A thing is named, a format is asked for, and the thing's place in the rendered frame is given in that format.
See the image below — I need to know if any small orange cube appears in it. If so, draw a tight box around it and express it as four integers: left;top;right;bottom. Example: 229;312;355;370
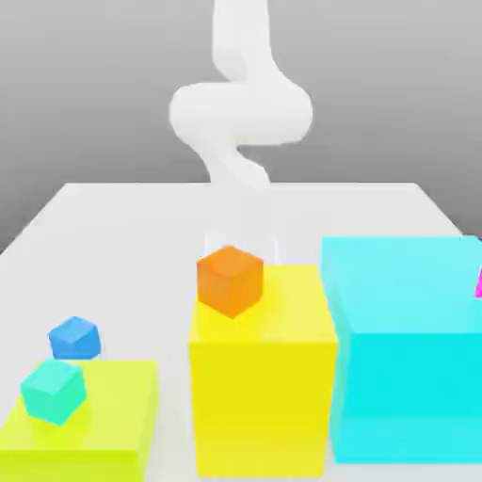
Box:
196;245;265;320

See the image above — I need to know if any small blue cube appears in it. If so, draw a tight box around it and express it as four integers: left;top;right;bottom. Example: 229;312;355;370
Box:
47;315;102;362

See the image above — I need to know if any small teal cube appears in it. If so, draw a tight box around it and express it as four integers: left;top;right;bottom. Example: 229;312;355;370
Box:
19;358;88;427

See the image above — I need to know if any large yellow box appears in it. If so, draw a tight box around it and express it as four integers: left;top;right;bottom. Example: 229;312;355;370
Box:
187;264;339;478

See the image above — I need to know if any large cyan box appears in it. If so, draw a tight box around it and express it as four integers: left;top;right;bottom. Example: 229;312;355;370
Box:
320;234;482;465

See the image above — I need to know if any large lime box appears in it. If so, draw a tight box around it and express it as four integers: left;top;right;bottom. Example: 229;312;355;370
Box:
0;359;159;482

